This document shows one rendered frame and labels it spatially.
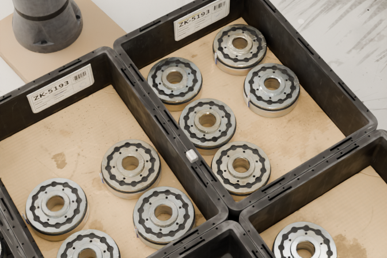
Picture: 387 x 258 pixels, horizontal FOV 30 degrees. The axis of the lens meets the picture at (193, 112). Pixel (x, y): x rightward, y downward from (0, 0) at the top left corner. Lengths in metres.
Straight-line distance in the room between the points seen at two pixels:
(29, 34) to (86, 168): 0.38
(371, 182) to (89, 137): 0.51
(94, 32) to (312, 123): 0.54
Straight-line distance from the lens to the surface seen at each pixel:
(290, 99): 1.32
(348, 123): 1.30
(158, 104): 1.23
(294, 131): 1.32
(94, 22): 1.61
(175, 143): 1.19
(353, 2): 1.70
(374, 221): 1.27
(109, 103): 1.36
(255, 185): 1.23
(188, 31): 1.39
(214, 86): 1.37
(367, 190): 1.29
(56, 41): 1.55
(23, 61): 1.57
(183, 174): 1.22
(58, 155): 1.31
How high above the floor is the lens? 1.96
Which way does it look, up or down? 58 degrees down
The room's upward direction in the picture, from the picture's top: 1 degrees counter-clockwise
